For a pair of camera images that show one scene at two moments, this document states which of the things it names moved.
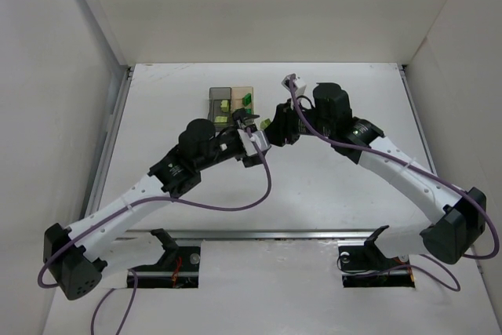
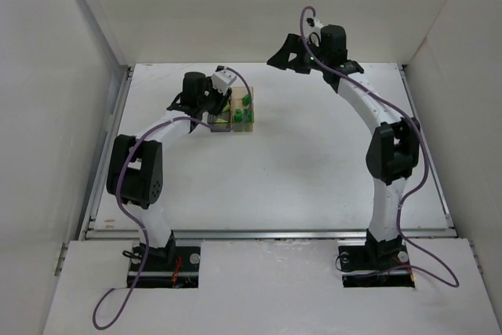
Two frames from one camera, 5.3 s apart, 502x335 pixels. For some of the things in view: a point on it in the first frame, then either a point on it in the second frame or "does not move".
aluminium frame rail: x=98 y=187 does not move
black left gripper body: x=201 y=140 to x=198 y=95
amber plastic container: x=242 y=97 does not move
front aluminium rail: x=281 y=234 does not move
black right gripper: x=282 y=127 to x=300 y=57
